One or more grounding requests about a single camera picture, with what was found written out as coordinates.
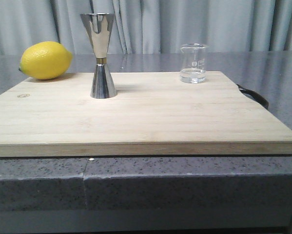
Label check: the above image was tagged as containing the small glass beaker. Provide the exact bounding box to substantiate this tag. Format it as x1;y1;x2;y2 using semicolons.
180;43;208;84

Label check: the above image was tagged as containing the steel double jigger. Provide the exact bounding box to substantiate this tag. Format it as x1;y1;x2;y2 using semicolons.
80;13;117;99

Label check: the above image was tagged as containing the wooden cutting board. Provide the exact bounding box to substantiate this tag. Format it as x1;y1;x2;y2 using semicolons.
0;71;292;157

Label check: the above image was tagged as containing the grey curtain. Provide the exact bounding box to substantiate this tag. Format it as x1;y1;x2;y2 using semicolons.
0;0;292;55

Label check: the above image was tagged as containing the yellow lemon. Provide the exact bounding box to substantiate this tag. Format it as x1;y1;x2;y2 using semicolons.
19;41;73;80

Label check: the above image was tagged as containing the black board handle strap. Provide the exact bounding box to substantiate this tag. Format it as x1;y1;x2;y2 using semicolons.
235;83;270;110

